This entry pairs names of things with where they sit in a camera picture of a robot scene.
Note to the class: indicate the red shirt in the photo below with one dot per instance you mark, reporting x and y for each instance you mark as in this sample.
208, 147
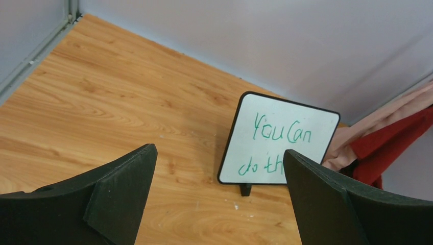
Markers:
375, 152

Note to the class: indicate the pink garment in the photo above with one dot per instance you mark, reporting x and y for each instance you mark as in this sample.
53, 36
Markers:
340, 154

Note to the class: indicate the white whiteboard black frame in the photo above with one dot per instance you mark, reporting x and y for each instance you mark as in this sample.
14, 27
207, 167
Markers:
263, 128

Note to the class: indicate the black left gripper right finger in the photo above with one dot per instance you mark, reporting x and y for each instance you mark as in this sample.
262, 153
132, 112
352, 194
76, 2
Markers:
331, 208

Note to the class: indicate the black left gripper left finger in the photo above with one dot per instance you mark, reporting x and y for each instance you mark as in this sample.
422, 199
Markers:
104, 205

